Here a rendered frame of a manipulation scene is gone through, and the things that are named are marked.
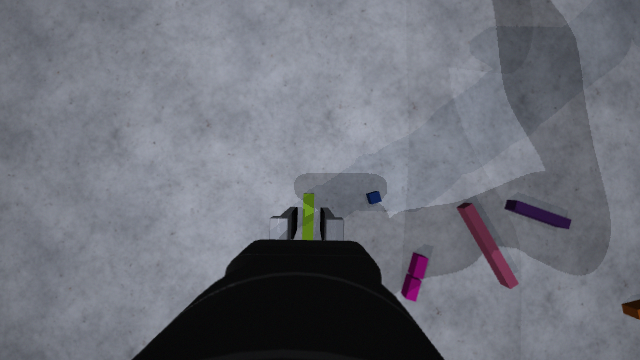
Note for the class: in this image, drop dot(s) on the purple rod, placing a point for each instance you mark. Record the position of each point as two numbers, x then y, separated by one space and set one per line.
537 214

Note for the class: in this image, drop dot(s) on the magenta rod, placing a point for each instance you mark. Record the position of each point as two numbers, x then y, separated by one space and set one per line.
418 265
411 287

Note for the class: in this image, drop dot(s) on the pink rod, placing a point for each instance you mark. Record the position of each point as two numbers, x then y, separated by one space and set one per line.
487 245

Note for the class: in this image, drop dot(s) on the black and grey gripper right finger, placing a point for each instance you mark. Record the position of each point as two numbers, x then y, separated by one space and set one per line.
331 227

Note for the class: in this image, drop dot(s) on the lime green rectangular bar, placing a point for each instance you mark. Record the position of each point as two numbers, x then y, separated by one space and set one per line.
308 216

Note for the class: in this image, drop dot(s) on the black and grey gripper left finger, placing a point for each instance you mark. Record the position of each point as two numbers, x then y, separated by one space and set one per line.
284 227

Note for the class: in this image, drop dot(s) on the orange rod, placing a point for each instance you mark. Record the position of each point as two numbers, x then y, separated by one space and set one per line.
632 309

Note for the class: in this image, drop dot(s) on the small blue cube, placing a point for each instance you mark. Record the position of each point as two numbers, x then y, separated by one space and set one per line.
373 197

